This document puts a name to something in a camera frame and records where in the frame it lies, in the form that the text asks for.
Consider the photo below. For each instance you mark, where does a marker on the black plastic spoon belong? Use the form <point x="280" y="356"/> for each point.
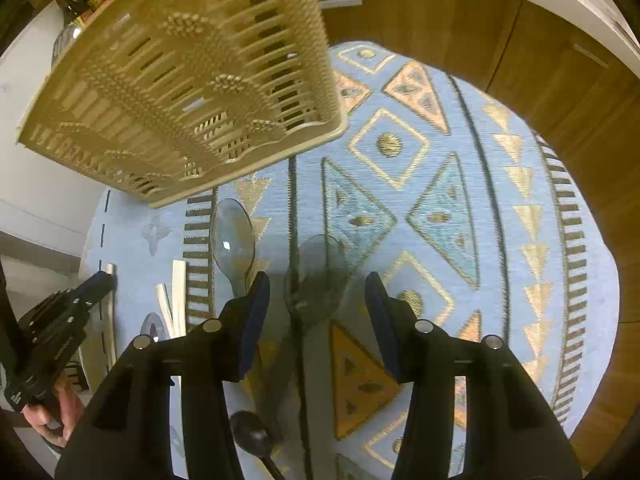
<point x="252" y="435"/>

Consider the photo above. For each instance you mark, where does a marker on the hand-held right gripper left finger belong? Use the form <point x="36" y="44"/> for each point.
<point x="252" y="320"/>

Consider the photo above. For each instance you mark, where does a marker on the wooden chopstick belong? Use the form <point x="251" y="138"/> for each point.
<point x="162" y="300"/>
<point x="178" y="295"/>

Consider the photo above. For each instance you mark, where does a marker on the clear plastic spoon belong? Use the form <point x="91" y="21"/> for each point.
<point x="152" y="327"/>
<point x="315" y="280"/>
<point x="230" y="240"/>

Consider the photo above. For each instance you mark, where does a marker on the person's left hand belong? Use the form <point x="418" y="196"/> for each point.
<point x="37" y="416"/>

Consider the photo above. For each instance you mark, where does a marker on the dark soy sauce bottle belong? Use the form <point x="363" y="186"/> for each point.
<point x="70" y="15"/>

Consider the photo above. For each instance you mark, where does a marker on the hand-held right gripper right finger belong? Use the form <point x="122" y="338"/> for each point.
<point x="382" y="325"/>

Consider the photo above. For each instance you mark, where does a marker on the blue patterned mat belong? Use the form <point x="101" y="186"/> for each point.
<point x="440" y="125"/>

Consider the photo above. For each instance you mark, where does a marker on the wooden utensil holder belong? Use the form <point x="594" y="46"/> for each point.
<point x="175" y="85"/>

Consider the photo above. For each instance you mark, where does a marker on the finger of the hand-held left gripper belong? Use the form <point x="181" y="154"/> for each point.
<point x="97" y="284"/>

